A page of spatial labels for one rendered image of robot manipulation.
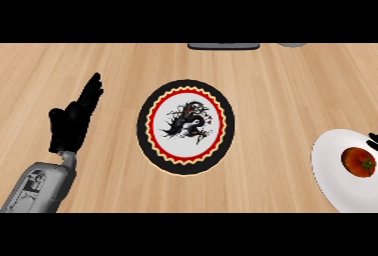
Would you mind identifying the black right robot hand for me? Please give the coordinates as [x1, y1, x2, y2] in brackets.
[364, 132, 378, 152]

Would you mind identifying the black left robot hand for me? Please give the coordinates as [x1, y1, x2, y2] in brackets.
[47, 72, 105, 155]

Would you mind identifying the red tomato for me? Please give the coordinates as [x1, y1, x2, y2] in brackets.
[339, 146, 378, 179]

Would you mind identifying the plain white plate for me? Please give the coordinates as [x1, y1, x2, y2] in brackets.
[310, 128, 378, 214]

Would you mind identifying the black-rimmed dragon print plate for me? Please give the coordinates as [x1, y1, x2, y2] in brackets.
[136, 78, 236, 176]

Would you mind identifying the pale grey round object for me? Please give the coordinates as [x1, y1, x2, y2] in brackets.
[276, 42, 308, 48]

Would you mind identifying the dark grey flat appliance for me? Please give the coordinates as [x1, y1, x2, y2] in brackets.
[186, 42, 261, 51]

